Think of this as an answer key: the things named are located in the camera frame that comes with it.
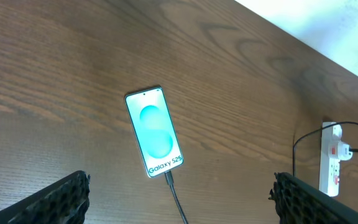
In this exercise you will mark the Galaxy S25 smartphone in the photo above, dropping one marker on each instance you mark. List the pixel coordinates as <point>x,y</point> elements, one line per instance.
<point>154,130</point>

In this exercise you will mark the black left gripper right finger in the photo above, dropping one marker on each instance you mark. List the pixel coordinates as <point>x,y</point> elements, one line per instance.
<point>297,202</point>

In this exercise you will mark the white power strip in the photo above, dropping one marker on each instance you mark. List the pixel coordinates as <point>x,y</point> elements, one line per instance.
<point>329,166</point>

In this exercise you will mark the white USB charger plug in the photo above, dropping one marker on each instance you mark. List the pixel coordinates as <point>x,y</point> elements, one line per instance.
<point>339,150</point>

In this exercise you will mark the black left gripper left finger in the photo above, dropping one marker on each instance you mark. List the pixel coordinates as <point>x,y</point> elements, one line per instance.
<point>63,202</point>

